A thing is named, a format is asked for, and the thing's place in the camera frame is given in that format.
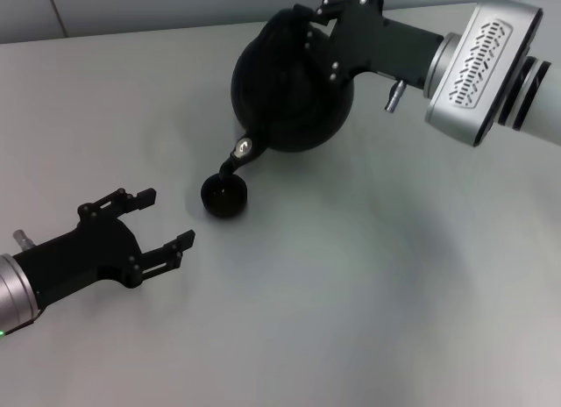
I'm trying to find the black round teapot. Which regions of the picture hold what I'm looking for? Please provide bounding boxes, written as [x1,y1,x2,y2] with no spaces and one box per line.
[217,5,355,182]

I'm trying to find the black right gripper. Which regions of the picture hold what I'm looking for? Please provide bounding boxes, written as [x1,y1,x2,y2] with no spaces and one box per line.
[292,0,444,90]

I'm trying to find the left gripper silver plug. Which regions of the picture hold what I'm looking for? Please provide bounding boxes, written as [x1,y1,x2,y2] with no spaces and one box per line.
[12,230,36,253]

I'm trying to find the small black teacup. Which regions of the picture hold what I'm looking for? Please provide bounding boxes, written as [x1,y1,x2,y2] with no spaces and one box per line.
[200,172,249,219]

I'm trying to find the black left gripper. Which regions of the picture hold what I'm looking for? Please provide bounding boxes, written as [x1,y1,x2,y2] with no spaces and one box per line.
[11,187,196,307]

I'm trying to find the right gripper cable silver plug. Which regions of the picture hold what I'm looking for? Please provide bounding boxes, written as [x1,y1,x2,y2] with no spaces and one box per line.
[384,78,407,114]

